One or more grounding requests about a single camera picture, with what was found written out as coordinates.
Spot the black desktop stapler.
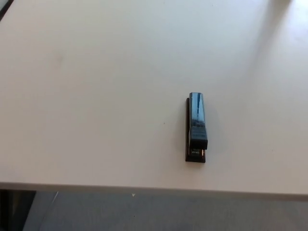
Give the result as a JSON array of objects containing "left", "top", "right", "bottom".
[{"left": 185, "top": 91, "right": 208, "bottom": 167}]

